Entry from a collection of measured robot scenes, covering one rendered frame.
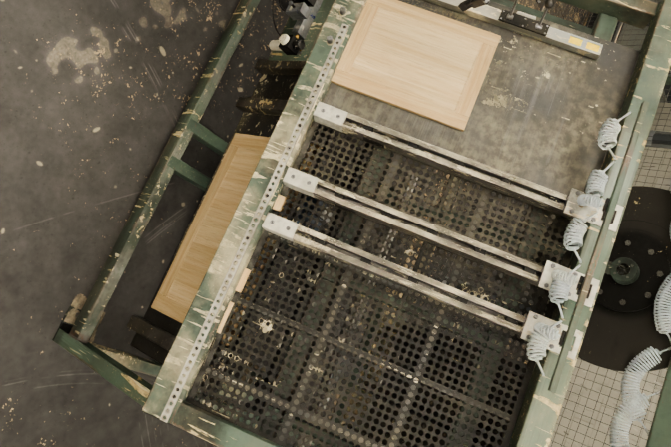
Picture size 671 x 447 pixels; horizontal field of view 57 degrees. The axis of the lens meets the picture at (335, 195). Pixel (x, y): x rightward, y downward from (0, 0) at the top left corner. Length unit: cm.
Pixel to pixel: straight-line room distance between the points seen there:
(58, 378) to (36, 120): 116
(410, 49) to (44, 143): 157
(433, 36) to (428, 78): 19
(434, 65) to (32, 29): 162
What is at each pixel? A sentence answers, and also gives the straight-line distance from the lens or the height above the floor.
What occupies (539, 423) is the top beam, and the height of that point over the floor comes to 187.
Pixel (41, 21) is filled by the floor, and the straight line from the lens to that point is 286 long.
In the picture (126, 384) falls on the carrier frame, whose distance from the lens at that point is 255.
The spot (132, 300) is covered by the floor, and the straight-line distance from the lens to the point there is 320.
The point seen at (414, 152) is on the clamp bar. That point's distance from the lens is 237.
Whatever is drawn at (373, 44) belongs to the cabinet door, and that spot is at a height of 97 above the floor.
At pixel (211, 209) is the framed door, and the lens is 290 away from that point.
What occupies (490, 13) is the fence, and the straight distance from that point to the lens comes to 270.
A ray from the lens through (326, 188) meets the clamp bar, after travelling 234.
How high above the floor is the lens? 265
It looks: 42 degrees down
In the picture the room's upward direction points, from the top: 102 degrees clockwise
